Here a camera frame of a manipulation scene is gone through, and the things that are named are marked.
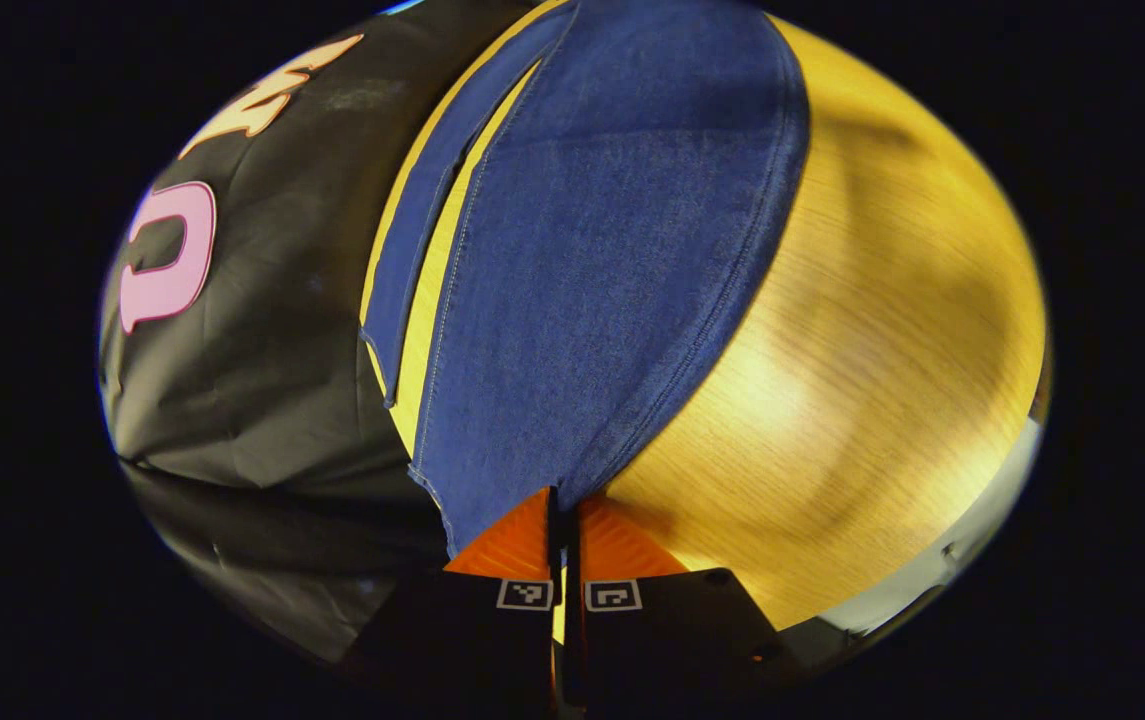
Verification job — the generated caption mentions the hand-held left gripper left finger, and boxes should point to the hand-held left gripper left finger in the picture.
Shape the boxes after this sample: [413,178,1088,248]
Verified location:
[352,487,559,720]

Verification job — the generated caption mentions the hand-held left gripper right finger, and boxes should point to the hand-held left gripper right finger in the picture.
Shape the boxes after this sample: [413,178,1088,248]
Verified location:
[564,494,805,715]

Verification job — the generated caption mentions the black backdrop cloth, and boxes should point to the black backdrop cloth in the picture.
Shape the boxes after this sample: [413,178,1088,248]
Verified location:
[97,0,573,667]

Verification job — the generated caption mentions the blue jeans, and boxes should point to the blue jeans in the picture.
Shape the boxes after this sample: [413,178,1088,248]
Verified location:
[359,0,813,559]

